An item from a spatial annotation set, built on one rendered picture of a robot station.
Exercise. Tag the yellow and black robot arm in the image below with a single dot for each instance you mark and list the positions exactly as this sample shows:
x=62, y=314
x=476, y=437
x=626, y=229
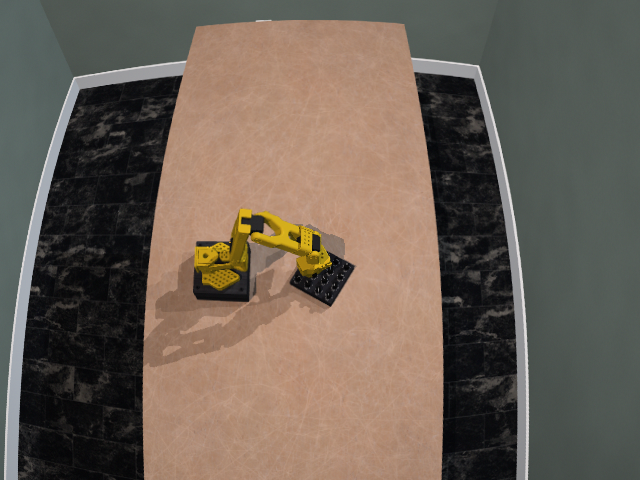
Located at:
x=307, y=243

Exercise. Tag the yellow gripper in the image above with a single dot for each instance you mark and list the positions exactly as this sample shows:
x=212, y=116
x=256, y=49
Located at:
x=305, y=268

